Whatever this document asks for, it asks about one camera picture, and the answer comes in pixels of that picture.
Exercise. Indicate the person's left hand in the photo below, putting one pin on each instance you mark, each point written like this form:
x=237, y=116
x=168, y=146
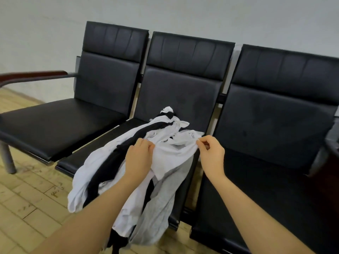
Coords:
x=139, y=160

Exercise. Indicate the person's right hand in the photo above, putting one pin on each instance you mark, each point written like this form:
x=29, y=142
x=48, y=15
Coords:
x=213, y=157

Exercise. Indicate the pile of clothes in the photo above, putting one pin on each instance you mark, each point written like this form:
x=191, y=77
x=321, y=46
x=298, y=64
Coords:
x=106, y=166

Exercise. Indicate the person's left forearm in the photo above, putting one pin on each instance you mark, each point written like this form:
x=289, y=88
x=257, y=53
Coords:
x=87, y=222

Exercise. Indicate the person's right forearm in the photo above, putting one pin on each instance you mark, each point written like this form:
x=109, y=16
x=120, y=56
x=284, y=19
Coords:
x=259, y=222

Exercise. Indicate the grey metal bench leg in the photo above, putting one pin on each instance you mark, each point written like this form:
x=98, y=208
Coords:
x=6, y=158

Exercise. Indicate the brown wooden bench armrest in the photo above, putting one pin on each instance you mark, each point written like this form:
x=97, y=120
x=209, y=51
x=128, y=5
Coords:
x=32, y=77

